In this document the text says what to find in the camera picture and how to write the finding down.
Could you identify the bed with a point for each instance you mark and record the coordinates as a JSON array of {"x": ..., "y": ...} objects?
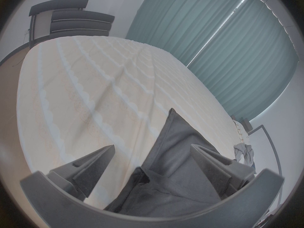
[{"x": 95, "y": 87}]

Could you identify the black T-shirt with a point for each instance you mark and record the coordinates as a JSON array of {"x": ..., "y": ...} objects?
[{"x": 175, "y": 139}]

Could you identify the black chest of drawers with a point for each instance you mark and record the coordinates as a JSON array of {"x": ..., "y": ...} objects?
[{"x": 78, "y": 20}]

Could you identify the white printed pillow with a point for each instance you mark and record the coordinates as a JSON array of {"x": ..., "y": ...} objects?
[{"x": 242, "y": 133}]

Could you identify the blue-green curtain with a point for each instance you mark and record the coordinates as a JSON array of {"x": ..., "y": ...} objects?
[
  {"x": 180, "y": 20},
  {"x": 249, "y": 63}
]

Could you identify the pile of clothes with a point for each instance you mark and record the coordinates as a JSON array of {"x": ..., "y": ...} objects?
[{"x": 247, "y": 154}]

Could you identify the grey bedside table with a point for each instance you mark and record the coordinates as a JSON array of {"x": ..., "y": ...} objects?
[{"x": 243, "y": 122}]

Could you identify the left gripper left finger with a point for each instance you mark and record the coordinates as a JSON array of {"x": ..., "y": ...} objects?
[{"x": 87, "y": 170}]

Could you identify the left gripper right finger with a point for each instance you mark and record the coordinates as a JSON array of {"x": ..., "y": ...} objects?
[{"x": 213, "y": 170}]

